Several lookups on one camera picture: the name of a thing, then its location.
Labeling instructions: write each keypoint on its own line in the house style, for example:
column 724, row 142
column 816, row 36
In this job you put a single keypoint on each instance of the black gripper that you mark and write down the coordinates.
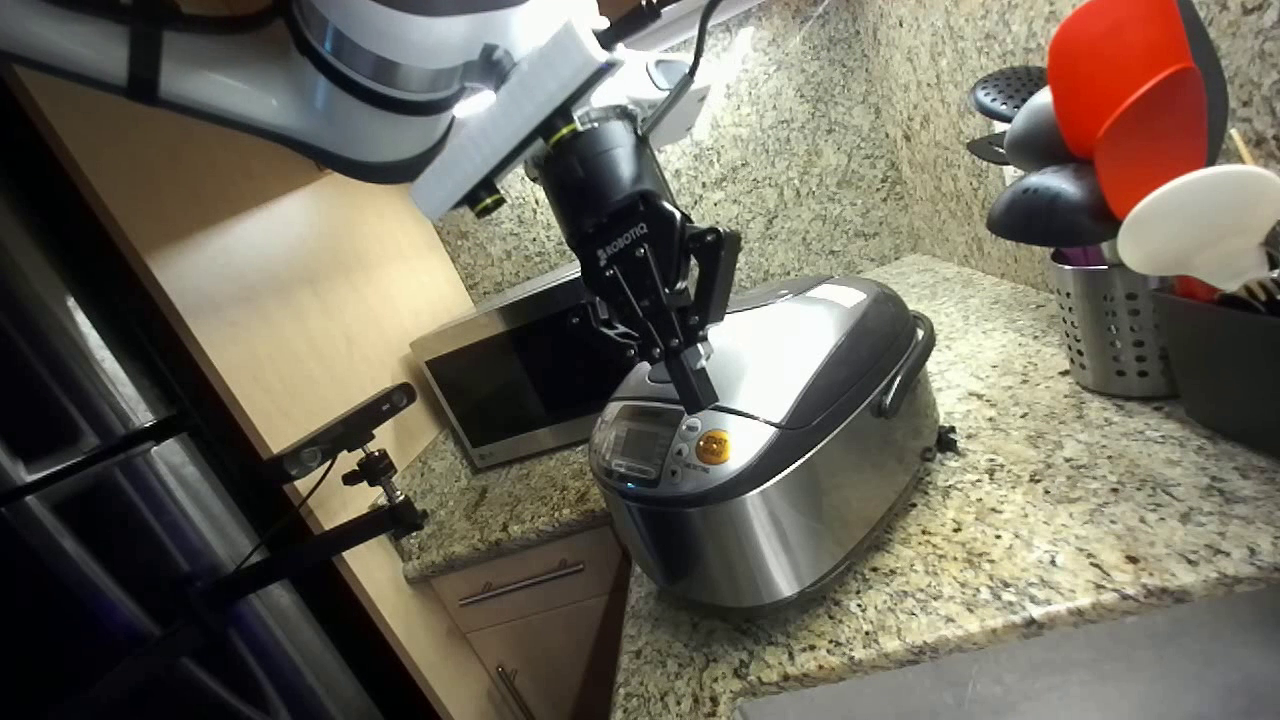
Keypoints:
column 605, row 181

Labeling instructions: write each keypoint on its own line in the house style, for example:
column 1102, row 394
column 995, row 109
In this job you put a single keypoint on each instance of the stainless steel rice cooker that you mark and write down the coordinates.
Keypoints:
column 803, row 482

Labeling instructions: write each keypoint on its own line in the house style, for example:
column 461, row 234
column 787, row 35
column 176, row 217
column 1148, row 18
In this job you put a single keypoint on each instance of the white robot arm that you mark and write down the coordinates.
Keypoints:
column 375, row 66

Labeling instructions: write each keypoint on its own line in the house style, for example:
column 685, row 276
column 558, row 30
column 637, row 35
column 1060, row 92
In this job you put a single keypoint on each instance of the orange round cooker button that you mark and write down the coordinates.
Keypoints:
column 715, row 448

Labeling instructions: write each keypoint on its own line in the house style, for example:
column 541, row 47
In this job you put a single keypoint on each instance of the stainless steel sink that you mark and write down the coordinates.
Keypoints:
column 523, row 373

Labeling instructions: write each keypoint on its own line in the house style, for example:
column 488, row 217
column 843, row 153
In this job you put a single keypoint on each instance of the wooden cabinet drawer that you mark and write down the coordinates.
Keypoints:
column 535, row 613

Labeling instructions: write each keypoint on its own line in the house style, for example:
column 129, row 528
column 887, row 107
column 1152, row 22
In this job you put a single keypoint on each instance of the large black ladle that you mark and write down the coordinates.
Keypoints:
column 1047, row 207

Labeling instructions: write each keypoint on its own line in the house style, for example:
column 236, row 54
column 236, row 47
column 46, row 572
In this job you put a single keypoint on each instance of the black slotted spoon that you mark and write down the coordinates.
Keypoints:
column 1005, row 91

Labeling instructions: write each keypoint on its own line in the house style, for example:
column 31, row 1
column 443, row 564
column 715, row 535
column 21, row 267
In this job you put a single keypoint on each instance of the black plastic spoon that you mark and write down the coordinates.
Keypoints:
column 1037, row 130

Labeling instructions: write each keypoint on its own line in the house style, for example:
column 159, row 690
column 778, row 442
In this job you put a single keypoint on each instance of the perforated metal utensil holder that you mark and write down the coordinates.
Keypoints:
column 1112, row 335

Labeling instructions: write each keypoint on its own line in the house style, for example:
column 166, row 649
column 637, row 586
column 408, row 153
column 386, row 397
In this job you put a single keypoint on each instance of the red spatula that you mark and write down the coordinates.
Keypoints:
column 1133, row 92

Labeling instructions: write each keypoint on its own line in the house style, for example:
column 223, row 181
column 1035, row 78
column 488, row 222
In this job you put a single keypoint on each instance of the white plastic spoon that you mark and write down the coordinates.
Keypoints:
column 1201, row 224

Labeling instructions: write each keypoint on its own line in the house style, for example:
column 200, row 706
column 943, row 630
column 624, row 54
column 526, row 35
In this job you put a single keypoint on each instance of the dark glass cooktop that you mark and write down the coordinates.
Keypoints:
column 1067, row 666

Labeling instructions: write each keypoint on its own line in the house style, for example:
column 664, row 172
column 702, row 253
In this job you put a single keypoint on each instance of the dark grey dish bin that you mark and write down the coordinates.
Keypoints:
column 1226, row 373

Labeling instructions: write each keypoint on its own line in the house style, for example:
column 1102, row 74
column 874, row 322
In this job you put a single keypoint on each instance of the stainless steel refrigerator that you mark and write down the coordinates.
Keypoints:
column 81, row 563

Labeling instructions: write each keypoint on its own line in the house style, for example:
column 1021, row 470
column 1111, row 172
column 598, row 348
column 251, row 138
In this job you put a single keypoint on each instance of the dark bar-shaped stereo camera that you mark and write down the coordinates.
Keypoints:
column 347, row 428

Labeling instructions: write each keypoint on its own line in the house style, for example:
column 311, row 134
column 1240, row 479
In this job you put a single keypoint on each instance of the black camera tripod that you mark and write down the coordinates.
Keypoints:
column 333, row 535

